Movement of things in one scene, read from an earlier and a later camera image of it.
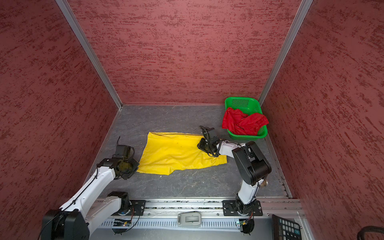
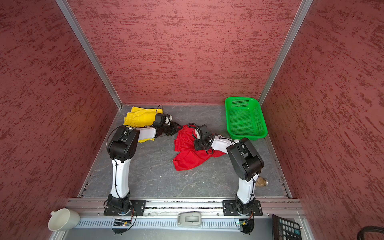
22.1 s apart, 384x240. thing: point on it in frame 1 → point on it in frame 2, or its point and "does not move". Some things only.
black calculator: [283, 229] does not move
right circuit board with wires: [248, 225] does not move
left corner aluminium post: [87, 47] does not move
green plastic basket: [248, 105] does not move
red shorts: [239, 122] → [185, 158]
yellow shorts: [165, 152] → [141, 117]
